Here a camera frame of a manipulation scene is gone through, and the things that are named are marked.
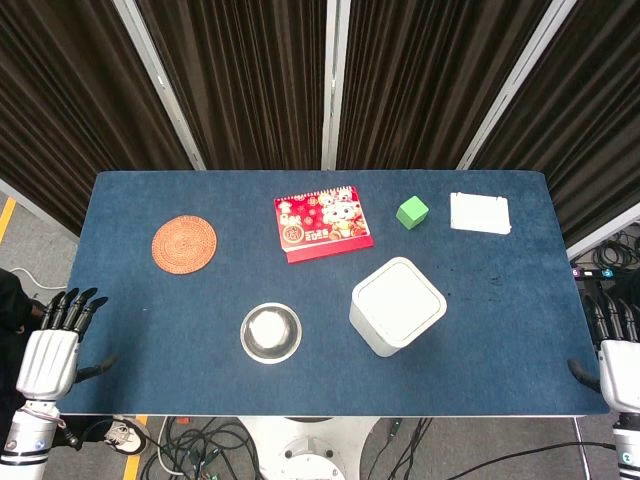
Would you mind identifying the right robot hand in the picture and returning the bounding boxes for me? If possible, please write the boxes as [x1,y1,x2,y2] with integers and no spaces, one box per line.
[567,292,640,414]

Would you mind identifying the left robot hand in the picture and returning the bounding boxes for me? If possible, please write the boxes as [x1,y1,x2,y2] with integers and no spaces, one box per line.
[15,287,119,401]

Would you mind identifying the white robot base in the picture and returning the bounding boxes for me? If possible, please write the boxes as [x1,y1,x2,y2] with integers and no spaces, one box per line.
[239,416,381,480]

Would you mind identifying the white square box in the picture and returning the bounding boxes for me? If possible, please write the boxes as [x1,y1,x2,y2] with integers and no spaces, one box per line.
[348,256,448,358]

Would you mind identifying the person in black clothing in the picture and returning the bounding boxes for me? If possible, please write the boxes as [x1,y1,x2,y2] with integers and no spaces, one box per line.
[0,268,49,396]

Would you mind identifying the black power strip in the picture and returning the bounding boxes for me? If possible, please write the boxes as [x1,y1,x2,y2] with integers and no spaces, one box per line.
[571,267,640,281]

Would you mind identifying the white sneaker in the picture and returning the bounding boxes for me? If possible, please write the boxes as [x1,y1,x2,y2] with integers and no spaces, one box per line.
[104,417,147,455]

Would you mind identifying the blue tablecloth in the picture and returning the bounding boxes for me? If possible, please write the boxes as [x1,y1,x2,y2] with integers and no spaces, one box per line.
[58,169,609,416]

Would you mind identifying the round woven rattan coaster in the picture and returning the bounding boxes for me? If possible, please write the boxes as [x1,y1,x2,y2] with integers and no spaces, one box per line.
[151,215,219,275]

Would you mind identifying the white flat notepad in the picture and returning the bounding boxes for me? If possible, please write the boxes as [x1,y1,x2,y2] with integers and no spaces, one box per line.
[449,191,513,235]

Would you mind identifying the stainless steel bowl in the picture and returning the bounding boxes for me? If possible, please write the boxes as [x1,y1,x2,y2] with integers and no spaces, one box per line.
[239,302,304,365]

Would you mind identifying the dark brown curtain panel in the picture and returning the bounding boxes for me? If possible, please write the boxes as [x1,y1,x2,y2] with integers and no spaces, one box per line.
[472,0,640,249]
[335,0,554,171]
[137,0,331,171]
[0,0,196,236]

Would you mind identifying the green cube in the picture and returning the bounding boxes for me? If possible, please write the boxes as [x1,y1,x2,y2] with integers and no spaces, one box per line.
[395,195,431,232]

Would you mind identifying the red desk calendar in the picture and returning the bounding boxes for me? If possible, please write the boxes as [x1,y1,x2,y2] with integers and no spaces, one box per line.
[273,185,375,265]

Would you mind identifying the white floor cable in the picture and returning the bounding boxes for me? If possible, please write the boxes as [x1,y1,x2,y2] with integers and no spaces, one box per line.
[8,266,69,292]

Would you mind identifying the black cable bundle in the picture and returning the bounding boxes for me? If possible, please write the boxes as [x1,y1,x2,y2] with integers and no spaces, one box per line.
[589,232,640,271]

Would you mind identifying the long black cable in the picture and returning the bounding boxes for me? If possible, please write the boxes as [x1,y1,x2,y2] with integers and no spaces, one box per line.
[449,439,619,480]

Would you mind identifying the white partition floor rail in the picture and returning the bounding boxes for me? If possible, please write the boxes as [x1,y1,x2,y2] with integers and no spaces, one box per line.
[566,202,640,261]

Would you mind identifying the tangled black cables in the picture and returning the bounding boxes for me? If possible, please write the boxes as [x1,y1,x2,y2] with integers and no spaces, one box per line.
[139,417,261,480]

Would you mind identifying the white partition post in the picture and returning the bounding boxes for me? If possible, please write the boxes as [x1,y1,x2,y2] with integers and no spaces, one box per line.
[112,0,207,171]
[320,0,352,171]
[455,0,580,171]

